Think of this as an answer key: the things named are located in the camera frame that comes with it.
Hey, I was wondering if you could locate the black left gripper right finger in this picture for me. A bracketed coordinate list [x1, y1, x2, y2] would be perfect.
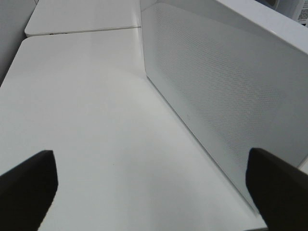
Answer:
[245, 148, 308, 231]

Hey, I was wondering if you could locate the white microwave door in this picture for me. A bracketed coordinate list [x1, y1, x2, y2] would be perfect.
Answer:
[141, 0, 308, 206]

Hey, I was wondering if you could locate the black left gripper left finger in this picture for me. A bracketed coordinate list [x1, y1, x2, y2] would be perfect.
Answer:
[0, 150, 58, 231]

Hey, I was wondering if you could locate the white warning label sticker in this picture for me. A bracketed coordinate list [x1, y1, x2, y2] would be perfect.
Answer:
[292, 0, 308, 27]

